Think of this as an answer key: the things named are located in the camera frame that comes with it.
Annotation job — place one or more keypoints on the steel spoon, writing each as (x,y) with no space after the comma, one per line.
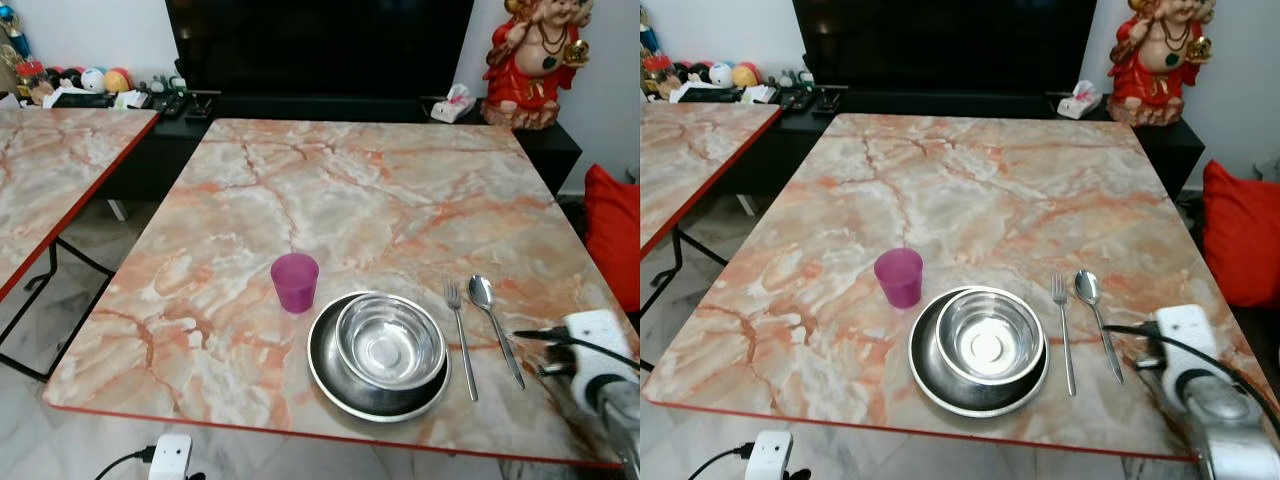
(481,291)
(1087,285)

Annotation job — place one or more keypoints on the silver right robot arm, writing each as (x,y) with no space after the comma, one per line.
(620,415)
(1235,440)

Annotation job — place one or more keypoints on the steel fork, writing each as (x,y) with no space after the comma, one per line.
(452,294)
(1059,287)

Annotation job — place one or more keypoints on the red cushion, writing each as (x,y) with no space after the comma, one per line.
(1245,235)
(615,240)

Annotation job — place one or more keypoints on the steel bowl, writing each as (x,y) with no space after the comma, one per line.
(990,340)
(390,345)

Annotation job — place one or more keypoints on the steel plate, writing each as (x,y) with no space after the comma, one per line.
(335,375)
(930,370)

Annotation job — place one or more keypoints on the purple plastic cup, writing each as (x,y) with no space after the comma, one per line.
(899,280)
(295,285)

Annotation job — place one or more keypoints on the white tissue pack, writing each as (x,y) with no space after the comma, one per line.
(1080,100)
(460,103)

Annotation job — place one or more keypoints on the red laughing Buddha statue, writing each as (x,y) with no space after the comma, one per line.
(1150,80)
(530,80)

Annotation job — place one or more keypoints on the red-lidded jar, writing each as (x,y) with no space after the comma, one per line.
(658,75)
(31,78)

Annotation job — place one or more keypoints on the black-haired doll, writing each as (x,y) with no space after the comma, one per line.
(56,77)
(682,72)

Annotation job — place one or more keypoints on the white round ornament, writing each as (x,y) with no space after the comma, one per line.
(92,79)
(720,74)

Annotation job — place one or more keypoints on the small white box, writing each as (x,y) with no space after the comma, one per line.
(758,94)
(130,99)

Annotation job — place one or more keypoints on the blue bottle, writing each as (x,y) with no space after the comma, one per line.
(648,38)
(15,40)

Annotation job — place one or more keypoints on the orange round ornament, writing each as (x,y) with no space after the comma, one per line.
(746,74)
(118,79)

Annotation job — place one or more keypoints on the black remote control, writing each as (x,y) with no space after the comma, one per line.
(165,103)
(792,99)

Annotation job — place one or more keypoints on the black rectangular holder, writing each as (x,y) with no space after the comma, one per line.
(829,101)
(202,106)

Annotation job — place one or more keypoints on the black television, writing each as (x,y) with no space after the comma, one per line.
(320,45)
(945,45)

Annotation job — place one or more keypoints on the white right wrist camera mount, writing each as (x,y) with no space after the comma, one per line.
(1185,325)
(598,325)

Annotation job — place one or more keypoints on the black metal table frame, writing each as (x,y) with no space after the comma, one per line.
(55,300)
(680,270)

